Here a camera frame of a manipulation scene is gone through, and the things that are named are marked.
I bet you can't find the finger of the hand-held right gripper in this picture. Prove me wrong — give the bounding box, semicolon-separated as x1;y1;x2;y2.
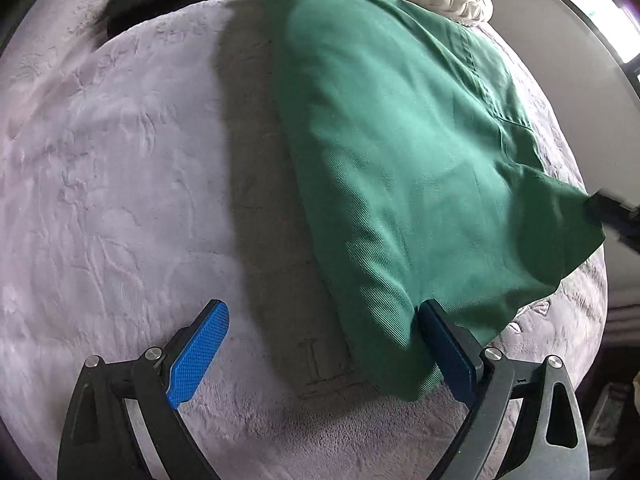
584;187;640;257

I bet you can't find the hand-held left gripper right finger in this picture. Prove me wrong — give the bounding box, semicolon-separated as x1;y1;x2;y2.
417;300;591;480

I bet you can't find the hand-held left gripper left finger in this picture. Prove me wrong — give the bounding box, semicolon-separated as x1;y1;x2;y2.
57;299;231;480

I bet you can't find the green garment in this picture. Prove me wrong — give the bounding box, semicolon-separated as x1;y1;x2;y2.
265;0;607;403

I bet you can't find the lilac plush blanket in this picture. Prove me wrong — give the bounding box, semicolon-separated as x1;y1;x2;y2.
0;0;610;480

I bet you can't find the window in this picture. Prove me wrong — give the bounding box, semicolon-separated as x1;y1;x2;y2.
517;0;640;68

